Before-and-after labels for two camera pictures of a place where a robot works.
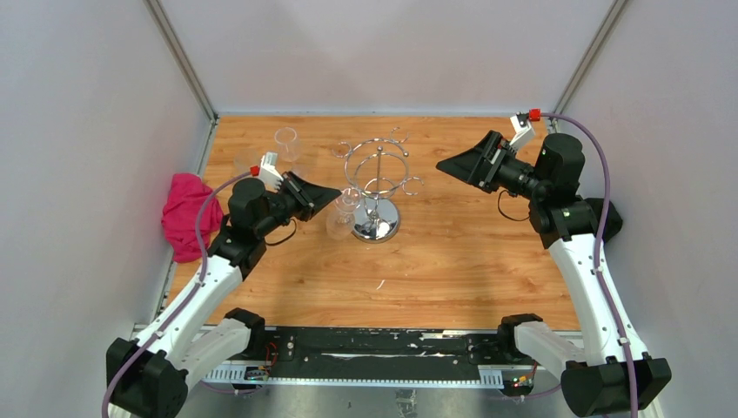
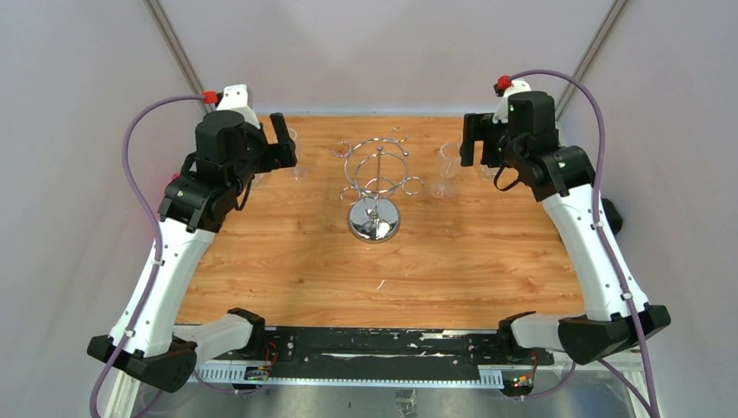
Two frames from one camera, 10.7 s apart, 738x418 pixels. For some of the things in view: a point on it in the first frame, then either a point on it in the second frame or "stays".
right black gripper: (481, 164) → (478, 127)
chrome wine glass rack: (376, 169) stays
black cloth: (613, 221) stays
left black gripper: (316, 197) → (275, 155)
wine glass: (340, 222) → (449, 160)
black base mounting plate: (387, 353) stays
